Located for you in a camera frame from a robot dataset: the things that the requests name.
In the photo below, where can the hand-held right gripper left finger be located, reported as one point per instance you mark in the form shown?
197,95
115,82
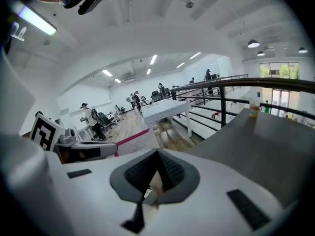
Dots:
86,200

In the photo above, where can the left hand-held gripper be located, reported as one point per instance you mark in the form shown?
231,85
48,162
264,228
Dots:
45,131

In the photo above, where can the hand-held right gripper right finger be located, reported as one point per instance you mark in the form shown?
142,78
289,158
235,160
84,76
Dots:
209,205

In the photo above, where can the small pink white bag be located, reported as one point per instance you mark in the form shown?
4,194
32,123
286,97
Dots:
137,144

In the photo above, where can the black office chair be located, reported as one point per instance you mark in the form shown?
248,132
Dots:
105,120

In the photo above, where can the white tiled table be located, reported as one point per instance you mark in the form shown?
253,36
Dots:
165,108

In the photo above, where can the group of ceiling light panels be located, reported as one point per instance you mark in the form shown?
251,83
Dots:
153,59

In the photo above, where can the black metal railing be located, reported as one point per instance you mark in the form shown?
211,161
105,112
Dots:
222,99

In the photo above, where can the plastic drink cup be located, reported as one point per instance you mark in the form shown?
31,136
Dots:
254,108

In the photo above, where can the long tube ceiling lamp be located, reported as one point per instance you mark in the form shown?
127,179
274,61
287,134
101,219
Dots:
37,21

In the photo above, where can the black pendant lamp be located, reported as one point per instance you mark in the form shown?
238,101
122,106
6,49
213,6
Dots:
253,44
303,50
261,53

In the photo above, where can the black head-worn camera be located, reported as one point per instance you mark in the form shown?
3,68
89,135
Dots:
91,2

